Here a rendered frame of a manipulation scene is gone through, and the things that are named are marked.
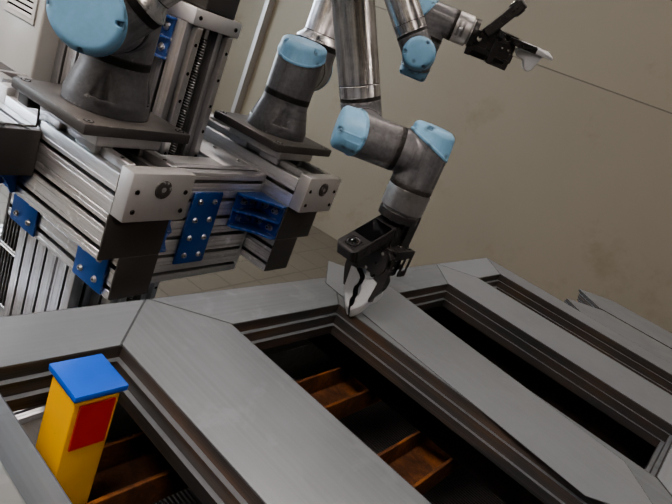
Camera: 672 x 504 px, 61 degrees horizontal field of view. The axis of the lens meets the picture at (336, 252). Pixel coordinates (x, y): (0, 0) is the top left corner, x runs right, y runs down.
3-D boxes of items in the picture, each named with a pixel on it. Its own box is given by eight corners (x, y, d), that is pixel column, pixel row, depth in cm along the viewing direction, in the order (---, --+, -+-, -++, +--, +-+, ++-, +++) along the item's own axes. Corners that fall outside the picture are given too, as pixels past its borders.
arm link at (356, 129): (327, 139, 101) (383, 161, 103) (328, 152, 91) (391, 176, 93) (343, 97, 99) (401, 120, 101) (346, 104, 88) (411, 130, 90)
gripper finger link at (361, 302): (376, 321, 106) (395, 278, 104) (357, 325, 102) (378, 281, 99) (364, 312, 108) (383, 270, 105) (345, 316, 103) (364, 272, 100)
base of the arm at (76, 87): (43, 85, 101) (54, 29, 98) (116, 97, 113) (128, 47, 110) (92, 117, 94) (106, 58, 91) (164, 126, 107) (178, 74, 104)
